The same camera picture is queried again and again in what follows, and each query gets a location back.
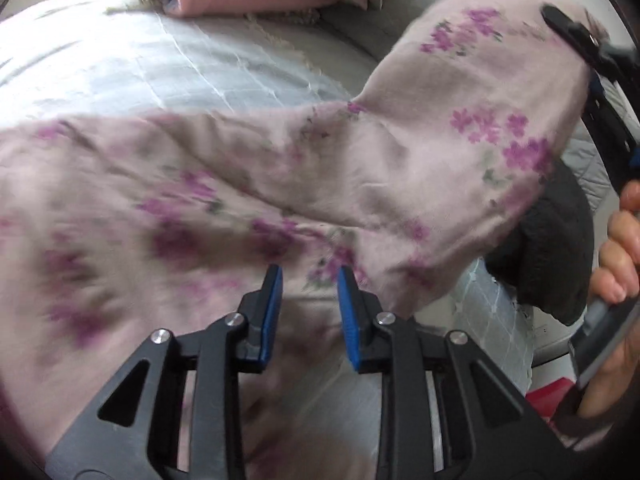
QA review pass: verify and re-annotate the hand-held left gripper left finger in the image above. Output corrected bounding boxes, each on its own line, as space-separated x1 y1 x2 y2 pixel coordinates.
45 264 284 480

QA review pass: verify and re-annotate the pink floral padded jacket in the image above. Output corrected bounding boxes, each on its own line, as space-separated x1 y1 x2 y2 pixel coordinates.
0 0 610 480

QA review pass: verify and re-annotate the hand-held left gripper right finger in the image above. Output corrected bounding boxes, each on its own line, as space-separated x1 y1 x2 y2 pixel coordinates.
336 266 586 480

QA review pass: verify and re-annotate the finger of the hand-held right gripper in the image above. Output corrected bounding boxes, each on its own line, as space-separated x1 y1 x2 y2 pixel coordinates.
587 75 640 193
542 4 640 78

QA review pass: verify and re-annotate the red object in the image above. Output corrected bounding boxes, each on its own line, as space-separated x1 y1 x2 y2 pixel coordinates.
525 377 577 412

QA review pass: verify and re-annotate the person's right hand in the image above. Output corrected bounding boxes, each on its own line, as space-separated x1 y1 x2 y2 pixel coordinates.
580 192 640 417

